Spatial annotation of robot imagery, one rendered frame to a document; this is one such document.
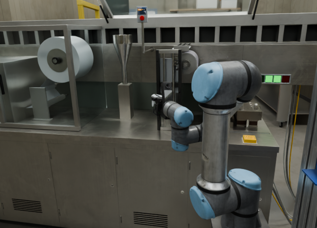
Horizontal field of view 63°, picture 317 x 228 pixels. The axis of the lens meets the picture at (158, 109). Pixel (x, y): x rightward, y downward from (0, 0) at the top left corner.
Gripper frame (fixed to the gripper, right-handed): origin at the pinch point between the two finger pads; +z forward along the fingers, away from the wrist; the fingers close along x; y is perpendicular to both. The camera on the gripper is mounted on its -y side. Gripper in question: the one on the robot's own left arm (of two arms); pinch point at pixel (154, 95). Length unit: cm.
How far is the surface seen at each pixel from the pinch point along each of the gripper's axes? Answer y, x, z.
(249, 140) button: 24, 60, -11
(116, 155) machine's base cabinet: 49, -8, 36
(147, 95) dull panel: 17, 28, 81
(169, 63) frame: -14.7, 20.9, 31.0
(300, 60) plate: -25, 120, 17
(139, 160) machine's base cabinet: 50, 5, 27
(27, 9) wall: -66, -87, 515
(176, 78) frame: -5.6, 26.0, 28.5
